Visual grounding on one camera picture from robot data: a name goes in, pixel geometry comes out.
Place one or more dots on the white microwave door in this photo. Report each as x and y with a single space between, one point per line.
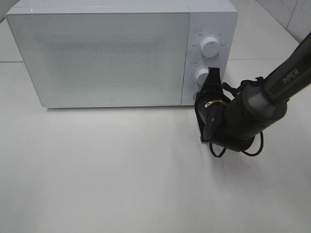
97 60

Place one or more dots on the upper white power knob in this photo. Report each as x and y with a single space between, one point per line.
210 46

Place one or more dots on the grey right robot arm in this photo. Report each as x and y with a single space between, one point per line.
232 117

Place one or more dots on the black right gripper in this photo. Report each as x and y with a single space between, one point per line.
209 107

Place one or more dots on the white timer knob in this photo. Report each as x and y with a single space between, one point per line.
201 75

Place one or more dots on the white microwave oven body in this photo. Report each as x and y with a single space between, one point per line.
206 17

